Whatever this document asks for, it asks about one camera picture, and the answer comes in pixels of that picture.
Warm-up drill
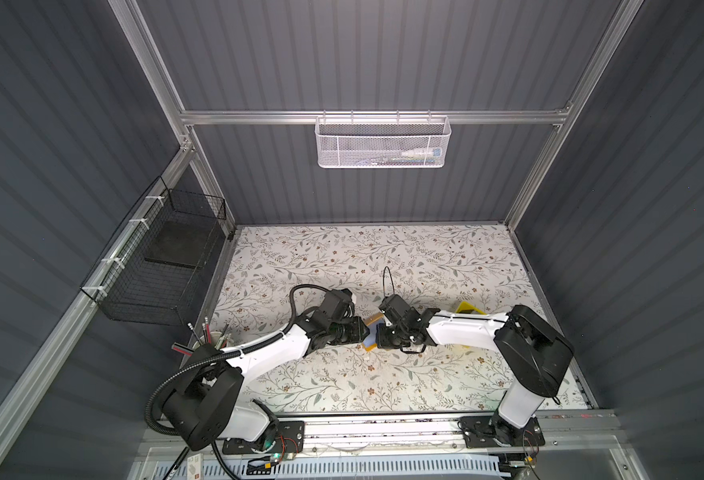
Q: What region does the yellow leather card holder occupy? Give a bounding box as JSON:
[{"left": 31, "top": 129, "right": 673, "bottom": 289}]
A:
[{"left": 362, "top": 312, "right": 386, "bottom": 352}]

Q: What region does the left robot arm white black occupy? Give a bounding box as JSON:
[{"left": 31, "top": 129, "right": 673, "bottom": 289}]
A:
[{"left": 144, "top": 284, "right": 369, "bottom": 451}]

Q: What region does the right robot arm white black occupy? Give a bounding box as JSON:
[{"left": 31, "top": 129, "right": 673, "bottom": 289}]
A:
[{"left": 376, "top": 294, "right": 575, "bottom": 434}]

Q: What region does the yellow plastic card tray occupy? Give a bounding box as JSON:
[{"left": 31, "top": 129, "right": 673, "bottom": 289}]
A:
[{"left": 455, "top": 301, "right": 485, "bottom": 315}]

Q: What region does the pen holder with pens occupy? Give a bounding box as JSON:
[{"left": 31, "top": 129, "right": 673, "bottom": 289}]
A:
[{"left": 171, "top": 317, "right": 229, "bottom": 359}]

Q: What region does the black pad in basket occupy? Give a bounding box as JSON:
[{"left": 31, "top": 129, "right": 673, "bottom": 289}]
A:
[{"left": 144, "top": 217, "right": 217, "bottom": 269}]

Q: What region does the white tube in basket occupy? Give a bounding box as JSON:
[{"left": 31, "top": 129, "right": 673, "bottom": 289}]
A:
[{"left": 399, "top": 147, "right": 443, "bottom": 162}]

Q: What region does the white small box foreground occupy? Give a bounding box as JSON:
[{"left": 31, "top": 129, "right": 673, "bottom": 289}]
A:
[{"left": 186, "top": 454, "right": 204, "bottom": 480}]

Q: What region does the black pen foreground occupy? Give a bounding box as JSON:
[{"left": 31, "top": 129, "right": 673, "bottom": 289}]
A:
[{"left": 162, "top": 447, "right": 190, "bottom": 480}]

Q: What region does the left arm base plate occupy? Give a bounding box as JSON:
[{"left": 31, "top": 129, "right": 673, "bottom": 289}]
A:
[{"left": 221, "top": 420, "right": 306, "bottom": 455}]

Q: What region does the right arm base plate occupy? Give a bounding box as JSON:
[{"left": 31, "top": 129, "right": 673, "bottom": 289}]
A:
[{"left": 458, "top": 414, "right": 546, "bottom": 449}]

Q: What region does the black corrugated cable left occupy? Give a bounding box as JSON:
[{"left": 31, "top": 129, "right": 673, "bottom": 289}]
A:
[{"left": 144, "top": 284, "right": 333, "bottom": 480}]

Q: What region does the white wire mesh basket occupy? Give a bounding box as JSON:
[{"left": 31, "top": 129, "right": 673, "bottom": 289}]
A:
[{"left": 314, "top": 116, "right": 452, "bottom": 169}]

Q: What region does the black wire mesh basket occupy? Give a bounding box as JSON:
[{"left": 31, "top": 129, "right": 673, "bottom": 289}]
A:
[{"left": 81, "top": 182, "right": 227, "bottom": 326}]

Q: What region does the aluminium front rail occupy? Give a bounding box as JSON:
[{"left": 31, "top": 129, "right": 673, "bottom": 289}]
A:
[{"left": 278, "top": 409, "right": 626, "bottom": 455}]

